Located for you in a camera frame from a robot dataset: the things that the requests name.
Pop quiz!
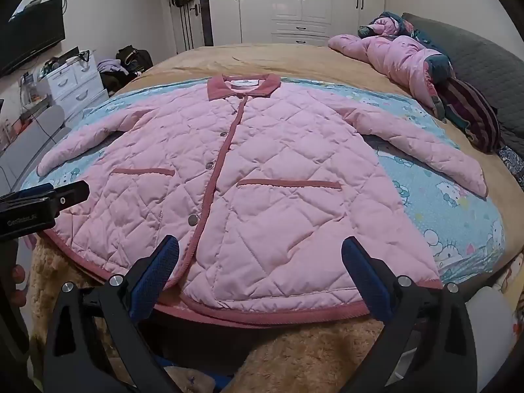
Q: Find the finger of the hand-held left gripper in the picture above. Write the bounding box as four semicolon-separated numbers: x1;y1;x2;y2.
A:
0;180;90;214

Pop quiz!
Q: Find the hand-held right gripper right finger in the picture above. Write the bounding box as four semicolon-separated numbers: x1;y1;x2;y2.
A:
341;235;477;393

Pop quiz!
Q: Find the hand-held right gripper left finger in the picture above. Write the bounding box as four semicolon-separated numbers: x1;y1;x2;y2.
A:
43;235;181;393

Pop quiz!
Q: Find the pink quilted jacket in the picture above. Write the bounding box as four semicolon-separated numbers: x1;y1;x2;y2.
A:
37;73;489;328

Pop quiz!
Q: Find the dark clothes pile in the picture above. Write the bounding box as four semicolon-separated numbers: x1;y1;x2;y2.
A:
100;69;132;93

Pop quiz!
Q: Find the person's left hand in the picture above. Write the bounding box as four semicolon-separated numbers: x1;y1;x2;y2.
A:
9;264;28;308

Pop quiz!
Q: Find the blue cartoon printed blanket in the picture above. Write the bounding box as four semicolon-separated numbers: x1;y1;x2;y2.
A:
18;76;506;285

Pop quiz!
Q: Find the white drawer chest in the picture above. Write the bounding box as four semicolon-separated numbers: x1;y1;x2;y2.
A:
41;55;110;119

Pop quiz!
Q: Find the black bag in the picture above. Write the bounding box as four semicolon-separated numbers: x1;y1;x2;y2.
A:
116;47;153;76

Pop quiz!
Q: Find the black television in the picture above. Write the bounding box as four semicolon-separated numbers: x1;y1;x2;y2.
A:
0;0;66;76

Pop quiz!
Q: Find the dark patterned cloth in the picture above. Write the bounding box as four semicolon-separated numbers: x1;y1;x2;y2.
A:
497;145;524;191

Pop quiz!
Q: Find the pink crumpled duvet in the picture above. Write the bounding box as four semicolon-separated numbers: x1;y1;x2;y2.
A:
327;11;455;119

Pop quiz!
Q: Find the white door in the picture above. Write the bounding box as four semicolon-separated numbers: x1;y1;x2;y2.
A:
170;0;214;54

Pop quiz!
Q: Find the bed with tan cover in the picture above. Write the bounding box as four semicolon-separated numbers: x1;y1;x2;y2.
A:
25;43;524;279

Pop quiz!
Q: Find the grey quilted headboard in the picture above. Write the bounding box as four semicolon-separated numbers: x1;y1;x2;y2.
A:
403;12;524;160

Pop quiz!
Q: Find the white wardrobe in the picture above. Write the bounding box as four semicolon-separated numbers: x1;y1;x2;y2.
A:
207;0;385;46

